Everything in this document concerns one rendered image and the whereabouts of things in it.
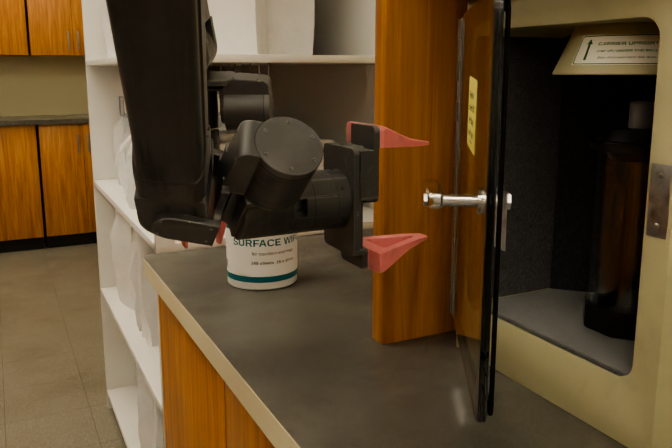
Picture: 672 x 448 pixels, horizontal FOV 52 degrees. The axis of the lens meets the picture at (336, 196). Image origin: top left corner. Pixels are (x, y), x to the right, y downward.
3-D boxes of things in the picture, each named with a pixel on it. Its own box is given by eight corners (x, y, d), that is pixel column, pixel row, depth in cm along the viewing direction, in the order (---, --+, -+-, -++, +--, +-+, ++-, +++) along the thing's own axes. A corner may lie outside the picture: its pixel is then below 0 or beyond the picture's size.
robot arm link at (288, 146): (161, 154, 63) (148, 235, 59) (181, 74, 54) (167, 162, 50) (285, 179, 67) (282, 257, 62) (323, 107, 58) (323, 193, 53)
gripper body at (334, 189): (371, 147, 63) (297, 152, 59) (371, 255, 64) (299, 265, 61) (339, 141, 68) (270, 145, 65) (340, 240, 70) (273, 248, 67)
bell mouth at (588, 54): (624, 74, 89) (628, 31, 88) (759, 75, 74) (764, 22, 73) (519, 74, 81) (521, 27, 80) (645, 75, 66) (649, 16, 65)
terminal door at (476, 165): (458, 316, 93) (468, 15, 86) (485, 430, 64) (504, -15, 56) (452, 315, 94) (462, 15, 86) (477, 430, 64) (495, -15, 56)
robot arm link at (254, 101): (182, 30, 88) (167, 43, 80) (270, 29, 88) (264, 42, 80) (191, 119, 93) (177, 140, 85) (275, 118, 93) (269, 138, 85)
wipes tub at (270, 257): (282, 266, 135) (281, 192, 132) (309, 284, 123) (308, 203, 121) (218, 275, 129) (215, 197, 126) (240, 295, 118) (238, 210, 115)
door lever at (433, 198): (471, 198, 73) (472, 174, 72) (482, 217, 63) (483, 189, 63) (420, 197, 73) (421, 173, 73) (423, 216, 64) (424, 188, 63)
